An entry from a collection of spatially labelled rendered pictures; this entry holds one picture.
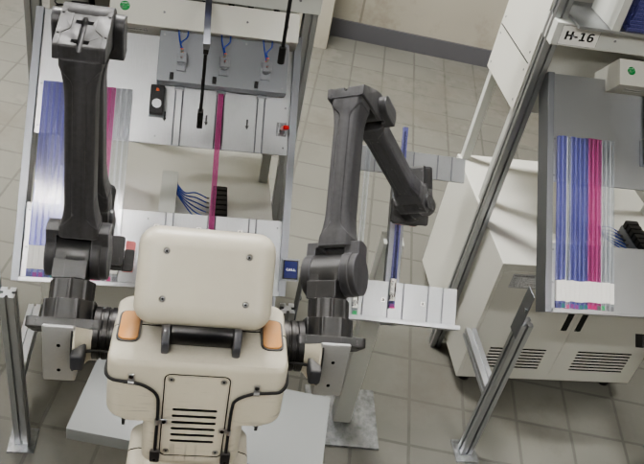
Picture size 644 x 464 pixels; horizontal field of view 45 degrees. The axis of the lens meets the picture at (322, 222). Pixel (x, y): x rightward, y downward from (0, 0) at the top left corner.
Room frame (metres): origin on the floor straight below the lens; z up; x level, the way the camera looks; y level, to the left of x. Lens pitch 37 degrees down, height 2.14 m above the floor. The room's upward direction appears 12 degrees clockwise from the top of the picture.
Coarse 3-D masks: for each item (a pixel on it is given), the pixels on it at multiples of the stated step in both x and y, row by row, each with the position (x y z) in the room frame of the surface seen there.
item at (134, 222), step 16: (128, 224) 1.53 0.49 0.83; (144, 224) 1.55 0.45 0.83; (160, 224) 1.56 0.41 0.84; (176, 224) 1.57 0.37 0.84; (192, 224) 1.58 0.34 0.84; (208, 224) 1.59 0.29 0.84; (224, 224) 1.60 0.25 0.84; (240, 224) 1.61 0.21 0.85; (256, 224) 1.62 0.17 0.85; (272, 224) 1.64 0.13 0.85; (128, 240) 1.51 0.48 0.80; (272, 240) 1.61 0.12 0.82; (128, 272) 1.45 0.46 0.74
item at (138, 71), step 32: (128, 64) 1.81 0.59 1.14; (288, 64) 1.93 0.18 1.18; (192, 96) 1.80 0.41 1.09; (224, 96) 1.82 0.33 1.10; (256, 96) 1.85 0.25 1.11; (288, 96) 1.88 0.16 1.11; (160, 128) 1.72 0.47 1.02; (192, 128) 1.74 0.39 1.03; (224, 128) 1.77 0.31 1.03; (256, 128) 1.79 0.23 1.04
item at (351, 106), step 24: (336, 96) 1.33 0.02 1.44; (360, 96) 1.32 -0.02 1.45; (336, 120) 1.29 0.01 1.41; (360, 120) 1.30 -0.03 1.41; (336, 144) 1.24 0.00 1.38; (360, 144) 1.27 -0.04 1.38; (336, 168) 1.20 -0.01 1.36; (336, 192) 1.16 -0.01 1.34; (336, 216) 1.11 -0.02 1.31; (336, 240) 1.07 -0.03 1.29; (360, 264) 1.05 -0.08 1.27; (360, 288) 1.02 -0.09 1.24
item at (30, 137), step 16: (32, 64) 1.72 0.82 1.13; (32, 80) 1.70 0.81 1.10; (32, 96) 1.67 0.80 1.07; (32, 112) 1.64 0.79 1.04; (32, 128) 1.62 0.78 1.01; (32, 144) 1.60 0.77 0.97; (32, 160) 1.59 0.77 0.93; (32, 176) 1.57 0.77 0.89; (16, 224) 1.45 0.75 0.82; (16, 240) 1.43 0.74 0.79; (16, 256) 1.40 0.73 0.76; (16, 272) 1.37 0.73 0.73
